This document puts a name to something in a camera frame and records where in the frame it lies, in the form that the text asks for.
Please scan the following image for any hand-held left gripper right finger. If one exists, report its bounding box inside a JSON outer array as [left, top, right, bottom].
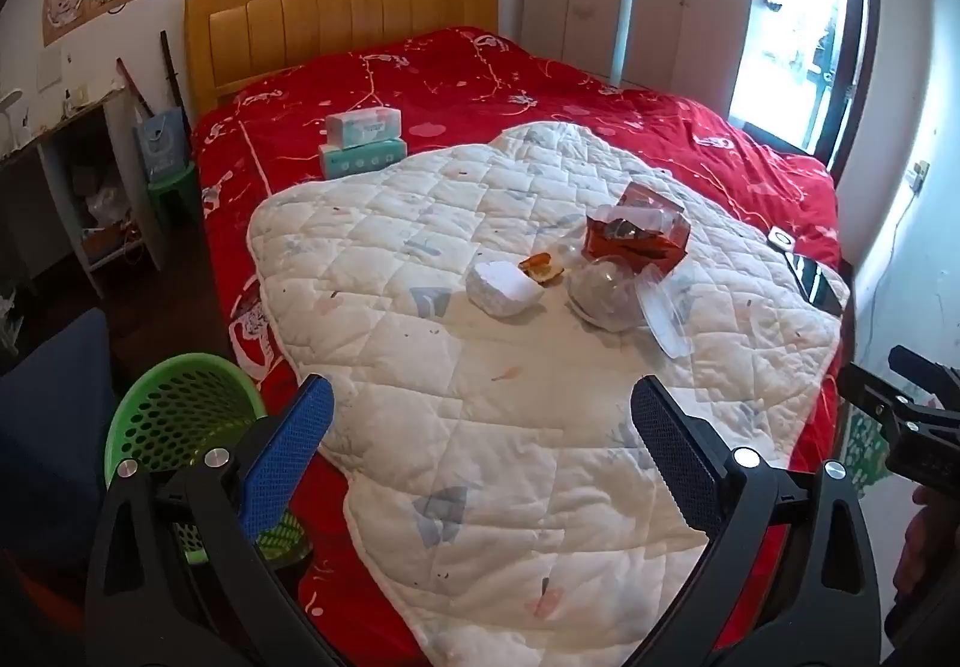
[[622, 374, 882, 667]]

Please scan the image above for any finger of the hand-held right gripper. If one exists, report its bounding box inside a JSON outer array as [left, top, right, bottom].
[[836, 361, 927, 429], [888, 345, 960, 389]]

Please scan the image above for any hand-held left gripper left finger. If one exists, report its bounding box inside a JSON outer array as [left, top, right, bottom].
[[84, 373, 353, 667]]

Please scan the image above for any green mesh wastebasket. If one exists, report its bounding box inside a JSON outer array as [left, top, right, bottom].
[[103, 353, 312, 567]]

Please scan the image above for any red snack package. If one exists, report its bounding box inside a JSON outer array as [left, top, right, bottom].
[[583, 181, 692, 274]]

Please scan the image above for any white tissue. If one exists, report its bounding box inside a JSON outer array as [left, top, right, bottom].
[[465, 259, 545, 321]]

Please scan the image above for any person's right hand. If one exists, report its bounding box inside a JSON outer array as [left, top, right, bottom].
[[894, 487, 960, 609]]

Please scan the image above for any green patterned bag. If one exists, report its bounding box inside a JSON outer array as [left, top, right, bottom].
[[844, 408, 893, 488]]

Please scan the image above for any black smartphone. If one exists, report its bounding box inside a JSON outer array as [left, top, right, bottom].
[[784, 252, 845, 317]]

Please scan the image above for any clear plastic lid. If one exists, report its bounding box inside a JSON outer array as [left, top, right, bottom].
[[636, 265, 695, 359]]

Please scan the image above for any white quilted mat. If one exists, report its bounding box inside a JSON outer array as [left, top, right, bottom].
[[246, 121, 852, 667]]

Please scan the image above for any orange snack wrapper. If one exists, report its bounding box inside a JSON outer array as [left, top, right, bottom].
[[519, 250, 569, 285]]

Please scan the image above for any orange box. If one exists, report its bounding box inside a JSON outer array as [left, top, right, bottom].
[[81, 228, 136, 259]]

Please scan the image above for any green plastic stool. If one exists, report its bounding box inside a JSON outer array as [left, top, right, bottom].
[[146, 160, 200, 225]]

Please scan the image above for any teal tissue pack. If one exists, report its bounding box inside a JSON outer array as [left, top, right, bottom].
[[318, 137, 408, 180]]

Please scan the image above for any white plastic bag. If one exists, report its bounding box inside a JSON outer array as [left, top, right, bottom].
[[82, 187, 132, 233]]

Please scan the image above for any white desk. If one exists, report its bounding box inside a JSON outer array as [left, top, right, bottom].
[[0, 83, 170, 300]]

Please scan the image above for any blue paper bag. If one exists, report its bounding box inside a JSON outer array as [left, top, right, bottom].
[[133, 107, 192, 184]]

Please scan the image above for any white tissue pack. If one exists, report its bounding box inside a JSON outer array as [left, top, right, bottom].
[[325, 106, 404, 150]]

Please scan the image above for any dark stick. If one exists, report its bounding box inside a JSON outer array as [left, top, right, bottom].
[[159, 31, 188, 113]]

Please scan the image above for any reddish stick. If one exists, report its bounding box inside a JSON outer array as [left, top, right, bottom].
[[114, 58, 155, 116]]

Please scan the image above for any red printed bedspread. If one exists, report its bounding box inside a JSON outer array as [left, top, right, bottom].
[[189, 28, 845, 667]]

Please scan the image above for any wooden headboard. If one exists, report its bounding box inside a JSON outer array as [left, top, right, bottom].
[[184, 0, 501, 120]]

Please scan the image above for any white desk lamp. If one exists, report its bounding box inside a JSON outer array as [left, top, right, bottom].
[[0, 89, 27, 150]]

